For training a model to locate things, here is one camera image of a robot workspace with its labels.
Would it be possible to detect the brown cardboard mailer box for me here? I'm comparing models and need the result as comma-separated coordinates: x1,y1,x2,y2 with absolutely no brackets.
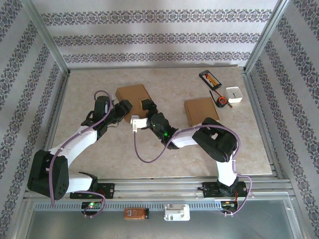
115,84,153,124
183,97,220,127

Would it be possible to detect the black orange tape measure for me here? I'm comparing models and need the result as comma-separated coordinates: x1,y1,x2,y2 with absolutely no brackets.
209,90,234,110

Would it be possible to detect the black tray with orange beads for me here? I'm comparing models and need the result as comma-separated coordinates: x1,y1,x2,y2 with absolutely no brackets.
198,70,223,90

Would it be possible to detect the white square clock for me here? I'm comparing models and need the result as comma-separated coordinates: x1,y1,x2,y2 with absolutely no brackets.
225,86,244,105

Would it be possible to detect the orange flat device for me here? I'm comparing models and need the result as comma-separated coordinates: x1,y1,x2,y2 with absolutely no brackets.
124,208,150,221

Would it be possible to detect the small controller circuit board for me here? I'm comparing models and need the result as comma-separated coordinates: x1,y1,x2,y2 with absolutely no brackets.
220,200,239,209
81,201,102,210

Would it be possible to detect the grey metal base panel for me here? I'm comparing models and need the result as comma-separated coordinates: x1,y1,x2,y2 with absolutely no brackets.
14,191,306,239

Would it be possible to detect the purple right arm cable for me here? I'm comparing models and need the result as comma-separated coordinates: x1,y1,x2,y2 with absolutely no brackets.
133,124,253,217

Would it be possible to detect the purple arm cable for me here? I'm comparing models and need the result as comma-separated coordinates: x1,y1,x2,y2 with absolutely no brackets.
133,124,253,217
49,90,113,219

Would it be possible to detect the aluminium side rail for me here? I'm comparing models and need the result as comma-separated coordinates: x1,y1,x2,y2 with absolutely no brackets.
241,69,285,179
33,72,72,181

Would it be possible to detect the aluminium mounting rail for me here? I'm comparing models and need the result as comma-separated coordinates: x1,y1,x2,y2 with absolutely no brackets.
23,175,296,201

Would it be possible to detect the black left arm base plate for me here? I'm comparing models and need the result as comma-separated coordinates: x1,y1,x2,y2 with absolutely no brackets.
69,183,116,200

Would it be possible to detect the grey slotted cable duct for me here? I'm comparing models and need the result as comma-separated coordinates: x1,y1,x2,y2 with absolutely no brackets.
33,201,222,212

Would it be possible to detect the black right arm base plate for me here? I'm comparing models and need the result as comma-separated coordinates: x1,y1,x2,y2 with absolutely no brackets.
202,181,249,199

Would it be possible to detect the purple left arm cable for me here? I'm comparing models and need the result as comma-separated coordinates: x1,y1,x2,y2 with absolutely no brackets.
49,90,113,219

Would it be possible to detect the white plastic bracket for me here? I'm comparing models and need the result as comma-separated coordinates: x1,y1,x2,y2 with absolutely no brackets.
163,203,191,222

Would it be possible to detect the aluminium frame post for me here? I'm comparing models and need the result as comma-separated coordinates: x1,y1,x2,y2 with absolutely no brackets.
244,0,295,74
21,0,72,75

